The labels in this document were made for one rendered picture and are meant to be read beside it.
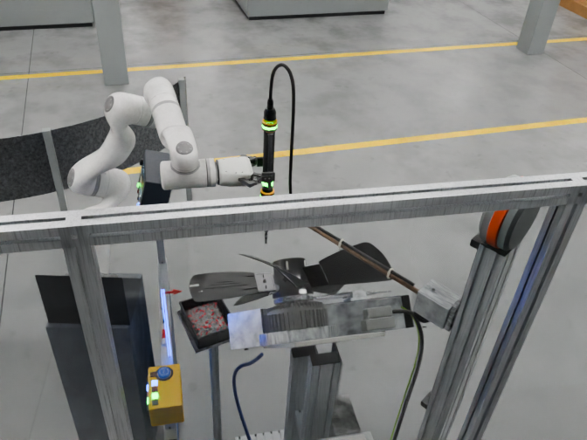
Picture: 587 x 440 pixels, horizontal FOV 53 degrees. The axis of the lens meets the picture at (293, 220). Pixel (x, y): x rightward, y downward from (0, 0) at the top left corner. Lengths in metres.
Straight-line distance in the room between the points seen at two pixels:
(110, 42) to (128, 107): 4.10
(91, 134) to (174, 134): 1.97
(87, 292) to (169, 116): 0.93
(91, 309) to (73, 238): 0.16
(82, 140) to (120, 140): 1.50
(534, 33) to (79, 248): 7.30
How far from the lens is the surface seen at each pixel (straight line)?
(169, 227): 0.92
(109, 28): 6.09
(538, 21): 7.89
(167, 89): 1.93
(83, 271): 0.98
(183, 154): 1.64
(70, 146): 3.62
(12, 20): 7.93
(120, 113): 2.05
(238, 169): 1.71
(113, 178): 2.33
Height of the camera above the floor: 2.59
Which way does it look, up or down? 37 degrees down
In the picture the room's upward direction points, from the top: 4 degrees clockwise
